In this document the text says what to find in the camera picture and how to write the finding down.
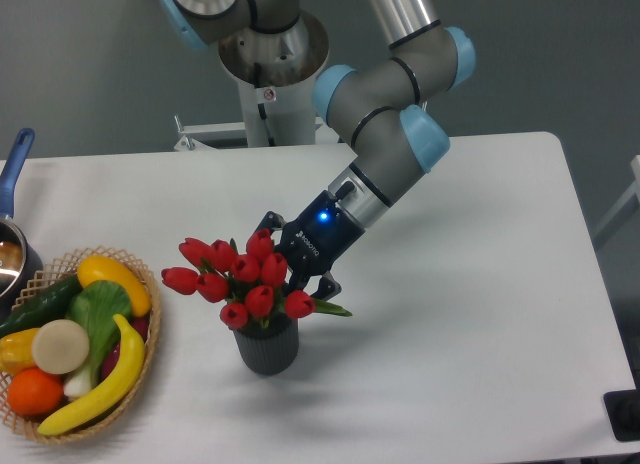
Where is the green bok choy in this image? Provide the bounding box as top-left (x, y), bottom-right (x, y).
top-left (64, 280), bottom-right (131, 401)

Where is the blue handled saucepan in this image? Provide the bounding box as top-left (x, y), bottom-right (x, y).
top-left (1, 128), bottom-right (43, 322)

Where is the white furniture frame right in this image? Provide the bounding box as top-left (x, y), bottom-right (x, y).
top-left (592, 155), bottom-right (639, 249)

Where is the red purple vegetable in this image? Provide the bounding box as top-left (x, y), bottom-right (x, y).
top-left (100, 317), bottom-right (149, 381)

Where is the orange fruit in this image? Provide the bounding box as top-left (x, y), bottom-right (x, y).
top-left (7, 367), bottom-right (63, 416)

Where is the yellow squash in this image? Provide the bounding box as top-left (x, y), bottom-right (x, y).
top-left (77, 254), bottom-right (151, 318)

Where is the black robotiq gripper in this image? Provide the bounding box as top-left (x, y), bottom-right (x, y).
top-left (255, 189), bottom-right (364, 300)

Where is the black device at table edge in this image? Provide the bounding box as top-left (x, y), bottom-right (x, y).
top-left (603, 389), bottom-right (639, 442)

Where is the red tulip bouquet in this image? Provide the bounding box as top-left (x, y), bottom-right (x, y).
top-left (161, 228), bottom-right (352, 333)

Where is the green cucumber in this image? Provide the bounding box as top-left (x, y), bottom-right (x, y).
top-left (1, 274), bottom-right (82, 337)

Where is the dark grey ribbed vase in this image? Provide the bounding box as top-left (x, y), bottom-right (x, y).
top-left (233, 285), bottom-right (299, 376)

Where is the yellow bell pepper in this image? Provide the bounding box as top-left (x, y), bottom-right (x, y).
top-left (1, 328), bottom-right (39, 375)

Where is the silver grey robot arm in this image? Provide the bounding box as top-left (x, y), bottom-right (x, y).
top-left (159, 0), bottom-right (476, 300)

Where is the yellow banana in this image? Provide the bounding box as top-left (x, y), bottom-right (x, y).
top-left (37, 314), bottom-right (145, 437)

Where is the round beige disc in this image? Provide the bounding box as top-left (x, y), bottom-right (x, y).
top-left (31, 319), bottom-right (90, 375)

